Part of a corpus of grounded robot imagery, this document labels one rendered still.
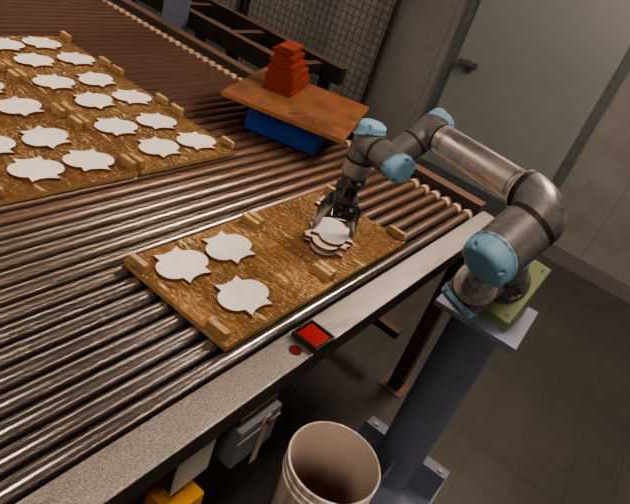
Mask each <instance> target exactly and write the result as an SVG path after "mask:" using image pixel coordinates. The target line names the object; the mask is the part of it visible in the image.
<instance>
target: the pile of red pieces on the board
mask: <svg viewBox="0 0 630 504"><path fill-rule="evenodd" d="M303 48H304V45H302V44H299V43H297V42H294V41H292V40H288V41H285V42H283V43H281V44H279V45H277V46H275V47H273V49H272V51H273V52H276V53H275V54H273V55H271V56H270V60H272V61H271V63H269V64H268V71H267V72H266V76H265V80H264V82H263V86H262V87H263V88H266V89H268V90H271V91H273V92H276V93H278V94H281V95H283V96H286V97H288V98H291V97H292V96H294V95H295V94H296V93H298V92H299V91H300V90H302V89H303V88H305V87H306V86H307V85H308V83H309V82H308V81H309V76H310V75H308V72H309V71H308V69H309V68H308V67H306V63H307V60H304V59H303V57H305V53H304V52H301V50H302V49H303Z"/></svg>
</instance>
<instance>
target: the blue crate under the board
mask: <svg viewBox="0 0 630 504"><path fill-rule="evenodd" d="M247 107H248V106H247ZM244 128H246V129H249V130H251V131H254V132H256V133H259V134H261V135H263V136H266V137H268V138H271V139H273V140H276V141H278V142H281V143H283V144H285V145H288V146H290V147H293V148H295V149H298V150H300V151H303V152H305V153H308V154H310V155H314V154H315V153H316V152H317V151H318V150H319V148H320V147H321V146H322V145H323V144H324V143H325V142H326V141H327V138H325V137H322V136H320V135H317V134H315V133H312V132H310V131H307V130H305V129H302V128H300V127H297V126H295V125H292V124H290V123H288V122H285V121H283V120H280V119H278V118H275V117H273V116H270V115H268V114H265V113H263V112H260V111H258V110H255V109H253V108H250V107H248V110H247V114H246V118H245V123H244Z"/></svg>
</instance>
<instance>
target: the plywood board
mask: <svg viewBox="0 0 630 504"><path fill-rule="evenodd" d="M267 71H268V67H265V68H263V69H261V70H259V71H257V72H255V73H254V74H252V75H250V76H248V77H246V78H244V79H242V80H240V81H239V82H237V83H235V84H233V85H231V86H229V87H227V88H225V89H224V90H222V91H221V93H220V95H221V96H223V97H226V98H228V99H231V100H233V101H236V102H238V103H240V104H243V105H245V106H248V107H250V108H253V109H255V110H258V111H260V112H263V113H265V114H268V115H270V116H273V117H275V118H278V119H280V120H283V121H285V122H288V123H290V124H292V125H295V126H297V127H300V128H302V129H305V130H307V131H310V132H312V133H315V134H317V135H320V136H322V137H325V138H327V139H330V140H332V141H335V142H337V143H340V144H343V142H344V141H345V140H346V139H347V137H348V136H349V135H350V133H351V132H352V131H353V130H354V128H355V127H356V126H357V125H358V123H359V122H360V120H361V119H362V118H363V117H364V116H365V114H366V113H367V112H368V110H369V108H370V107H368V106H365V105H363V104H360V103H358V102H355V101H353V100H350V99H348V98H345V97H343V96H340V95H338V94H335V93H333V92H330V91H328V90H325V89H323V88H320V87H318V86H315V85H312V84H310V83H308V85H307V86H306V87H305V88H303V89H302V90H300V91H299V92H298V93H296V94H295V95H294V96H292V97H291V98H288V97H286V96H283V95H281V94H278V93H276V92H273V91H271V90H268V89H266V88H263V87H262V86H263V82H264V80H265V76H266V72H267Z"/></svg>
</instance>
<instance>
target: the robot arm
mask: <svg viewBox="0 0 630 504"><path fill-rule="evenodd" d="M386 131H387V128H386V127H385V125H384V124H383V123H381V122H379V121H377V120H374V119H370V118H364V119H362V120H360V122H359V124H358V126H357V129H356V131H355V132H354V136H353V139H352V142H351V145H350V148H349V150H348V153H347V156H346V158H345V161H344V164H343V166H342V172H341V175H340V176H341V178H342V179H339V180H337V183H336V189H335V190H333V192H330V193H329V194H328V195H327V196H325V197H324V198H323V199H322V200H321V202H320V204H319V207H318V209H317V212H316V214H315V216H314V219H313V222H312V230H313V229H314V228H315V227H316V226H318V224H320V222H321V221H322V219H323V218H324V216H326V215H328V214H329V216H330V214H331V212H332V216H333V217H336V218H339V219H343V220H346V221H349V229H350V230H349V237H350V239H351V240H352V238H353V237H354V235H355V233H356V230H357V226H358V221H359V218H360V215H361V207H360V204H359V196H357V192H358V190H359V189H360V187H361V186H363V185H365V183H366V180H367V179H368V177H369V174H370V171H371V172H373V170H374V169H373V168H372V166H373V167H374V168H375V169H376V170H378V171H379V172H380V173H381V174H382V175H383V176H384V177H386V178H388V179H389V180H391V181H392V182H393V183H396V184H400V183H403V182H405V181H407V180H408V179H409V178H410V175H411V174H413V173H414V171H415V161H416V160H417V159H418V158H420V157H421V156H422V155H423V154H425V153H426V152H427V151H428V150H430V151H432V152H433V153H435V154H437V155H438V156H440V157H441V158H443V159H444V160H446V161H447V162H449V163H450V164H452V165H453V166H455V167H456V168H458V169H459V170H461V171H462V172H464V173H465V174H467V175H468V176H470V177H471V178H473V179H475V180H476V181H478V182H479V183H481V184H482V185H484V186H485V187H487V188H488V189H490V190H491V191H493V192H494V193H496V194H497V195H499V196H500V197H502V198H503V199H505V200H506V205H507V208H506V209H505V210H504V211H502V212H501V213H500V214H499V215H498V216H496V217H495V218H494V219H493V220H492V221H490V222H489V223H488V224H487V225H486V226H484V227H483V228H482V229H481V230H479V231H478V232H476V233H475V234H473V235H472V236H471V237H470V238H469V239H468V241H467V242H466V243H465V244H464V246H463V249H462V255H463V258H464V259H465V260H464V262H465V264H466V265H464V266H463V267H461V268H460V269H459V270H458V271H457V273H456V275H455V276H454V277H453V278H452V279H451V280H450V281H449V282H446V283H445V285H444V286H443V287H442V289H441V291H442V293H443V295H444V296H445V297H446V299H447V300H448V301H449V302H450V304H451V305H452V306H453V307H454V308H455V309H456V310H457V311H458V312H459V313H460V314H461V315H462V316H463V317H464V318H466V319H471V318H472V317H474V316H476V315H477V314H478V313H479V312H480V311H481V310H482V309H483V308H485V307H486V306H487V305H488V304H489V303H491V302H492V301H494V302H497V303H502V304H510V303H514V302H517V301H519V300H520V299H522V298H523V297H524V296H525V295H526V294H527V292H528V291H529V288H530V285H531V274H530V271H529V266H530V264H531V262H532V261H533V260H535V259H536V258H537V257H538V256H539V255H540V254H542V253H543V252H544V251H545V250H546V249H548V248H549V247H550V246H551V245H552V244H554V243H555V242H556V241H557V240H558V239H559V238H560V236H561V235H562V233H563V231H564V229H565V226H566V221H567V210H566V205H565V202H564V199H563V197H562V195H561V193H560V191H559V190H558V188H557V187H556V186H555V185H554V183H553V182H552V181H550V180H549V179H548V178H547V177H546V176H544V175H542V174H541V173H539V172H537V171H535V170H528V171H526V170H524V169H522V168H521V167H519V166H517V165H516V164H514V163H512V162H511V161H509V160H507V159H506V158H504V157H502V156H500V155H499V154H497V153H495V152H494V151H492V150H490V149H489V148H487V147H485V146H484V145H482V144H480V143H479V142H477V141H475V140H473V139H472V138H470V137H468V136H467V135H465V134H463V133H462V132H460V131H458V130H457V129H455V128H454V121H453V119H452V118H451V116H450V115H449V114H447V112H446V111H445V110H444V109H442V108H435V109H433V110H431V111H430V112H429V113H427V114H425V115H423V116H422V118H421V119H420V120H418V121H417V122H416V123H415V124H413V125H412V126H411V127H410V128H408V129H407V130H406V131H405V132H403V133H402V134H401V135H399V136H398V137H397V138H396V139H394V140H393V141H392V142H390V141H388V140H387V139H386V138H384V136H386ZM331 204H332V205H331ZM330 205H331V206H330ZM332 209H333V211H332Z"/></svg>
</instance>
